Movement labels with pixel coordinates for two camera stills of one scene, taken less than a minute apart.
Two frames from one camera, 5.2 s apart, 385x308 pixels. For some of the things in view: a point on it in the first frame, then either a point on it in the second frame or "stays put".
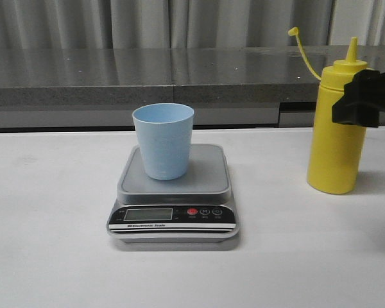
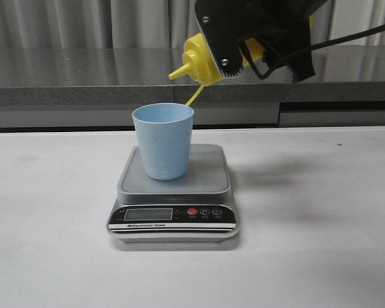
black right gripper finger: (370, 99) to (224, 22)
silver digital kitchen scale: (196, 208) stays put
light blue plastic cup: (166, 131) stays put
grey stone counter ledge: (226, 74) stays put
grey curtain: (33, 24) stays put
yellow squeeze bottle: (336, 150) to (196, 61)
